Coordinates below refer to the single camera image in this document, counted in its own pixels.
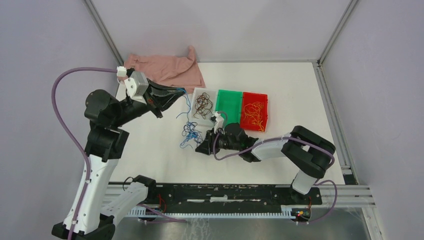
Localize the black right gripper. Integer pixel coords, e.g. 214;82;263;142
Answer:
195;127;241;156

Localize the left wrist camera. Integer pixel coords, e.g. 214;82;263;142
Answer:
124;71;149;104

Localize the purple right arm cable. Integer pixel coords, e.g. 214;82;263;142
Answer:
212;110;339;224

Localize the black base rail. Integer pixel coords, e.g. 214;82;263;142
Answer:
105;181;323;215

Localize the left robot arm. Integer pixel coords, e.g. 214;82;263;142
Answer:
51;82;185;240

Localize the thin yellow cable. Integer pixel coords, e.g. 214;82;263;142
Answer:
244;100;267;130

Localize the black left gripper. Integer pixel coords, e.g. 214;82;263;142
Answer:
112;76;187;127

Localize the thin orange cable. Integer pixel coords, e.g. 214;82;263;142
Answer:
241;100;266;132

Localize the blue cable tangle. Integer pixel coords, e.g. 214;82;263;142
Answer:
178;120;204;149

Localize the green plastic bin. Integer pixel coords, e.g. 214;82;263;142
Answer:
215;89;243;124

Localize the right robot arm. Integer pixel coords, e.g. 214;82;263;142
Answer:
195;123;336;204

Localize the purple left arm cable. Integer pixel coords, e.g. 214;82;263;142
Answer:
51;67;120;240

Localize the clear plastic bin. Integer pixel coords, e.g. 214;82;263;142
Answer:
189;87;218;127

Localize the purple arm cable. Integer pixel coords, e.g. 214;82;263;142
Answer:
51;67;120;240
212;110;339;224

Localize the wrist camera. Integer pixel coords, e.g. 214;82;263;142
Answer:
210;111;228;133
124;71;149;104

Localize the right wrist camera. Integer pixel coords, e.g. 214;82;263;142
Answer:
210;111;228;133

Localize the red plastic bin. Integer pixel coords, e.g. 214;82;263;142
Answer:
240;92;268;132

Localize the thin black cable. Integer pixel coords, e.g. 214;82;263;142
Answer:
193;96;208;119
195;92;214;117

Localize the pink cloth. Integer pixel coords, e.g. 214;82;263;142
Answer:
124;45;206;94

